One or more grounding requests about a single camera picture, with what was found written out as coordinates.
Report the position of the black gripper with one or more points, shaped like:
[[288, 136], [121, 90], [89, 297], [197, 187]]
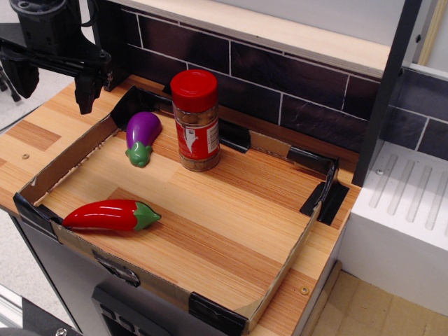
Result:
[[49, 36]]

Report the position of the red-lidded spice bottle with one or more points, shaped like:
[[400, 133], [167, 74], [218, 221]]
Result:
[[195, 107]]

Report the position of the cardboard fence with black tape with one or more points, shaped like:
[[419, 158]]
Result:
[[225, 245]]

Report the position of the dark left side panel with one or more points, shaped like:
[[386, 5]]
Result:
[[109, 34]]

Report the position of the purple toy eggplant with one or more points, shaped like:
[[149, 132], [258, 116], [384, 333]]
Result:
[[142, 130]]

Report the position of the red toy chili pepper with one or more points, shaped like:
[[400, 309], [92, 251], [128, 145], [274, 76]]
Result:
[[112, 214]]

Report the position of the black oven control panel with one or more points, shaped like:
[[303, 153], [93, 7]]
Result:
[[120, 318]]

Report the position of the light wooden shelf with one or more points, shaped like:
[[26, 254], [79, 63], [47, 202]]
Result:
[[319, 45]]

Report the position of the white ridged sink drainboard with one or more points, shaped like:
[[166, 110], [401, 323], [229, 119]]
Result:
[[406, 191]]

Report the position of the dark vertical post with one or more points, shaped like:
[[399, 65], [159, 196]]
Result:
[[395, 62]]

